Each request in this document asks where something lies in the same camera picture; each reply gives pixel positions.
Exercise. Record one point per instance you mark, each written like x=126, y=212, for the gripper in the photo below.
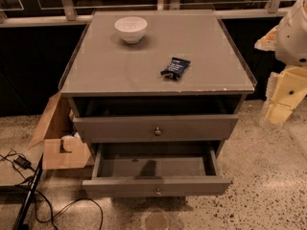
x=293, y=40

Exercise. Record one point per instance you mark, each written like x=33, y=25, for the grey drawer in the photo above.
x=155, y=128
x=156, y=169

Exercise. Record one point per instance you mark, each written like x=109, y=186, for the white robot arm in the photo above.
x=288, y=39

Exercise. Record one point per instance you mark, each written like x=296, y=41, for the grey drawer cabinet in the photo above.
x=111, y=78

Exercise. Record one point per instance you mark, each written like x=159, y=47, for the dark blue snack packet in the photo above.
x=175, y=68

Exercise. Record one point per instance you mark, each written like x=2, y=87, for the white ceramic bowl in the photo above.
x=131, y=29

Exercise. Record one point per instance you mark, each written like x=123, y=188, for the brown cardboard box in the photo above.
x=62, y=147

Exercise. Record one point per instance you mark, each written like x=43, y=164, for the black slanted pole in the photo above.
x=30, y=192

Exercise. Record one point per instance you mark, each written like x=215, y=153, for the black power adapter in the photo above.
x=22, y=162

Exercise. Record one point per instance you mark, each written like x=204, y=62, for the metal window railing frame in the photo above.
x=56, y=12

